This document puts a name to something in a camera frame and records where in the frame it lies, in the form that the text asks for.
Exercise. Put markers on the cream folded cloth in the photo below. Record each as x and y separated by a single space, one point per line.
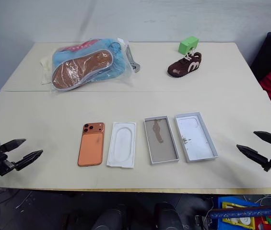
46 72

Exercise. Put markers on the green cube block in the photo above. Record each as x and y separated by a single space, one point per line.
186 44

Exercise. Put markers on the blue storage bin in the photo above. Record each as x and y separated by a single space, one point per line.
238 201

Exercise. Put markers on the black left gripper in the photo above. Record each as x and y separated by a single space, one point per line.
2 163

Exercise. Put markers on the dark rounded shape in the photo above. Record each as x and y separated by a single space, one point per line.
111 218
167 216

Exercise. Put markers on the orange smartphone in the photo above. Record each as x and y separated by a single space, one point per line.
90 148

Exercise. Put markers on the blue slippers in plastic bag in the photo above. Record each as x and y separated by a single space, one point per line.
82 69

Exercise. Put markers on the blue speckled rod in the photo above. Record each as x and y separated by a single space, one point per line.
242 212

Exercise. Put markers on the white moulded phone tray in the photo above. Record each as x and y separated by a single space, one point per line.
122 145

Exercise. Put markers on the yellow frame toy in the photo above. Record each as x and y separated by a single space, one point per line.
228 205

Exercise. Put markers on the white phone box lid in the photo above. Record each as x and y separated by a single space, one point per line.
195 139

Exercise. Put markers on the grey phone box base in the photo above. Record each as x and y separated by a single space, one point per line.
161 148

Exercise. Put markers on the brown toy sneaker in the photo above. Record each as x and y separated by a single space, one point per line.
185 67

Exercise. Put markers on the silver adjustable wrench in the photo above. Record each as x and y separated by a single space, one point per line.
134 63

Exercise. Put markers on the black chair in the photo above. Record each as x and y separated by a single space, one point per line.
269 52

